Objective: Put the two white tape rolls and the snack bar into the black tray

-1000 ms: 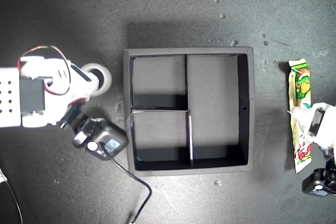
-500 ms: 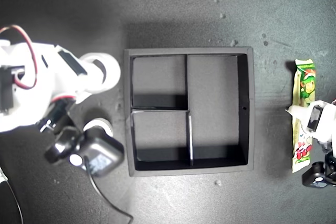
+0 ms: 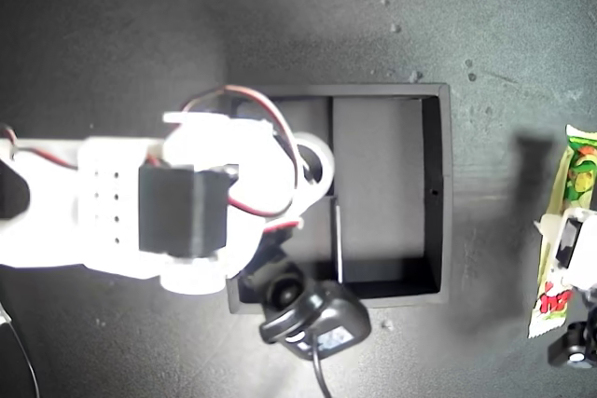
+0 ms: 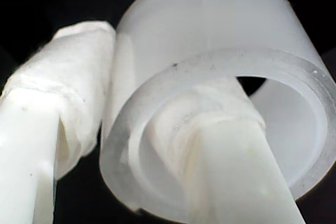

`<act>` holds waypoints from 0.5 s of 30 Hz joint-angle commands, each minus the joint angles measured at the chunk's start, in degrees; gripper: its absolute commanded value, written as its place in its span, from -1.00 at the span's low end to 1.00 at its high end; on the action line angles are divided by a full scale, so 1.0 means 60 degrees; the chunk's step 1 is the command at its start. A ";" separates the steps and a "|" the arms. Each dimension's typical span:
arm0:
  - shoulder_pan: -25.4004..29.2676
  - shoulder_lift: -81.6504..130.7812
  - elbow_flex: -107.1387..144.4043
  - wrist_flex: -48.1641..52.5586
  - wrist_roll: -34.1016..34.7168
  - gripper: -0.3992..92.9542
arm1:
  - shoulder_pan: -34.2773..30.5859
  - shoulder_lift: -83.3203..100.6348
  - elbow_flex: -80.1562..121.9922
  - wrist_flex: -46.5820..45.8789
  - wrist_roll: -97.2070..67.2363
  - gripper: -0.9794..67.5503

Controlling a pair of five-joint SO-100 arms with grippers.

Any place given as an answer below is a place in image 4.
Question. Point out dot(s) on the large white tape roll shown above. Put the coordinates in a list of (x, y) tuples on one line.
[(210, 19)]

